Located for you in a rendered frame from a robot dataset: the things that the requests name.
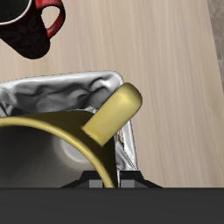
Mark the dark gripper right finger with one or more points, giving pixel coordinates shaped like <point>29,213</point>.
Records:
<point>131,179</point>

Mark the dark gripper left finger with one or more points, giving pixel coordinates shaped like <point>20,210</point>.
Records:
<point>87,180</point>

